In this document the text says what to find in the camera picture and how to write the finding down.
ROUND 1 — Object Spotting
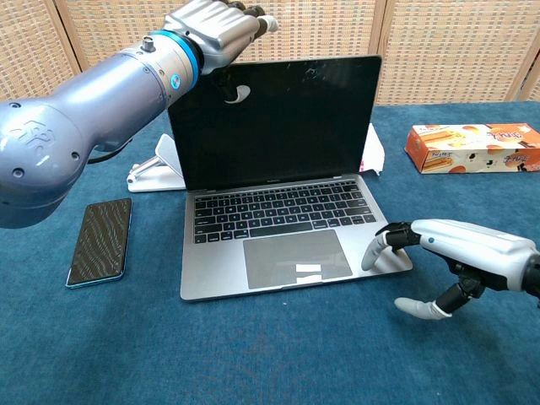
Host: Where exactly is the white folding phone stand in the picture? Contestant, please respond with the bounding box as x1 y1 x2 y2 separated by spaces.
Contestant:
126 133 186 194

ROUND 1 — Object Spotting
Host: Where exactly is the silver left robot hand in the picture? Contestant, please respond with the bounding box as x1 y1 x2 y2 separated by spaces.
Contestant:
163 0 279 77

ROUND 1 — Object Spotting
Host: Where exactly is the silver laptop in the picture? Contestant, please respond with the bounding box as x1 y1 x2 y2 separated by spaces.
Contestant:
167 54 413 301

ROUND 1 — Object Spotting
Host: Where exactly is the teal table cloth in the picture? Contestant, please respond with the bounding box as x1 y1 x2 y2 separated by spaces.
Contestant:
0 100 540 405

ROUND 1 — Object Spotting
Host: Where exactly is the black smartphone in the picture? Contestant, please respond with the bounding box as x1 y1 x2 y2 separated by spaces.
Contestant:
65 197 133 290

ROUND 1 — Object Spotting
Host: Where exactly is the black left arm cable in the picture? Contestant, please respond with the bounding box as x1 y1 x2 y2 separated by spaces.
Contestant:
86 141 128 164

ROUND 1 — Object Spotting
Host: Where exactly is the pink wet wipes pack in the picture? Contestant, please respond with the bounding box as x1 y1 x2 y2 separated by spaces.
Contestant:
360 122 386 176

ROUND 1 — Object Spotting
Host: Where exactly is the orange biscuit box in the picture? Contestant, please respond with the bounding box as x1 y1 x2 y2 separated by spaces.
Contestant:
404 122 540 174

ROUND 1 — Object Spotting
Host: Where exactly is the woven folding screen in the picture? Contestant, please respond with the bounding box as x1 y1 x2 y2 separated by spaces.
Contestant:
0 0 540 109

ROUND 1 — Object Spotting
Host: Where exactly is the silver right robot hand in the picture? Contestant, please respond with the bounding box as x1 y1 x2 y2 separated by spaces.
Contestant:
361 218 540 320

